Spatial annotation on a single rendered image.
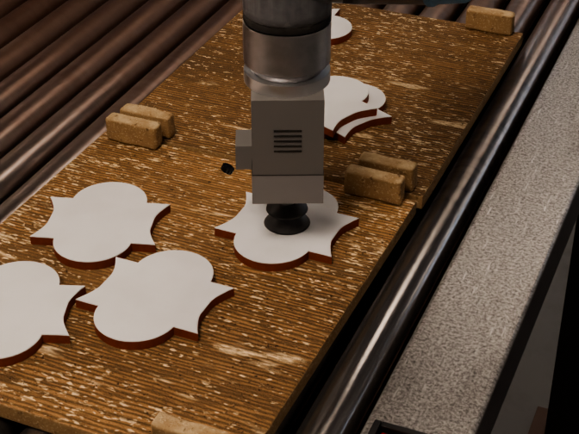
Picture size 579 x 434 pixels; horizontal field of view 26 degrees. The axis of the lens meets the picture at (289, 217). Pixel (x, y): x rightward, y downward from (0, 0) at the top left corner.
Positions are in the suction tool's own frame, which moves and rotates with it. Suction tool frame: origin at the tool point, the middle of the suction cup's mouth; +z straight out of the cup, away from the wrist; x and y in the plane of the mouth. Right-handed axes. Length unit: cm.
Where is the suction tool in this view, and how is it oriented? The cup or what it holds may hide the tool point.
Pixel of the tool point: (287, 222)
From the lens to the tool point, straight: 117.2
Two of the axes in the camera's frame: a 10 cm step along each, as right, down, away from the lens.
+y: 0.2, 5.5, -8.4
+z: 0.0, 8.4, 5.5
